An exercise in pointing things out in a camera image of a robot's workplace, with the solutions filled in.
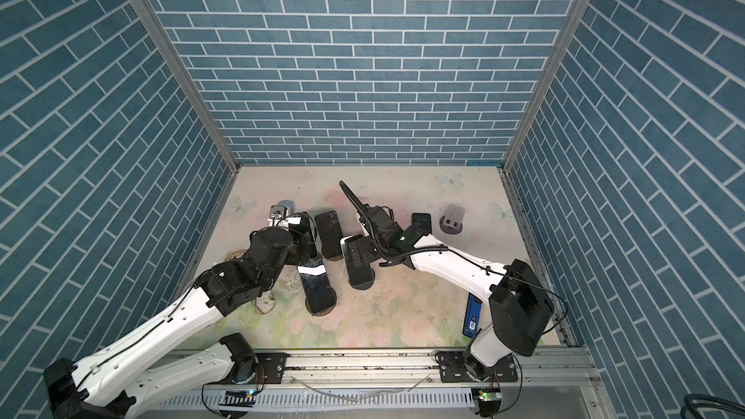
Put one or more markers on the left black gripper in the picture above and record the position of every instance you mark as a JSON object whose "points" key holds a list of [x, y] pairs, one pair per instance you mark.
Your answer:
{"points": [[298, 257]]}

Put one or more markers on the teal case phone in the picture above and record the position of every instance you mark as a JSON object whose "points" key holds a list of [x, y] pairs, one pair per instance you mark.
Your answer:
{"points": [[356, 265]]}

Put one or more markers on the black phone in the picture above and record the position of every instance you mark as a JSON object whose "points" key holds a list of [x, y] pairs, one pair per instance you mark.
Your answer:
{"points": [[315, 281]]}

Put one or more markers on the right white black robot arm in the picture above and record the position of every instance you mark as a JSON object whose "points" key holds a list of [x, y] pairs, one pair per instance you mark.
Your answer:
{"points": [[520, 307]]}

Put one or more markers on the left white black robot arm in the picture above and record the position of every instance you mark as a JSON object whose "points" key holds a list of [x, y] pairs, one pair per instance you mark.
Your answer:
{"points": [[124, 379]]}

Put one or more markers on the purple case phone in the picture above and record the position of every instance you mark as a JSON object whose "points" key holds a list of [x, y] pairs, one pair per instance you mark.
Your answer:
{"points": [[329, 231]]}

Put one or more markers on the grey right phone stand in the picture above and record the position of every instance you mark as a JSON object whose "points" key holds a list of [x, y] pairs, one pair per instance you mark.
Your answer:
{"points": [[451, 222]]}

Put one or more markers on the front round phone stand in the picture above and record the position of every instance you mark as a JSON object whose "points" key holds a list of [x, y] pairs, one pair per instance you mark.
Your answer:
{"points": [[319, 311]]}

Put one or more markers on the grey glasses case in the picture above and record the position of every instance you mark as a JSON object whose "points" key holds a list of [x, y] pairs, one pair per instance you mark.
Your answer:
{"points": [[284, 208]]}

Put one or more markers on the blue black rectangular device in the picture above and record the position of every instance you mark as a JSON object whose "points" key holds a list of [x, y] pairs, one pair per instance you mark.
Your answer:
{"points": [[472, 316]]}

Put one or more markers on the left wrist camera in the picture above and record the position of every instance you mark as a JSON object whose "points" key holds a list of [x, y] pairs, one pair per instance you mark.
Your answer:
{"points": [[278, 220]]}

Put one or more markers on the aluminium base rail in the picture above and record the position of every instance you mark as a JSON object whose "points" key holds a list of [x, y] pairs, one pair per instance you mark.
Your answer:
{"points": [[556, 382]]}

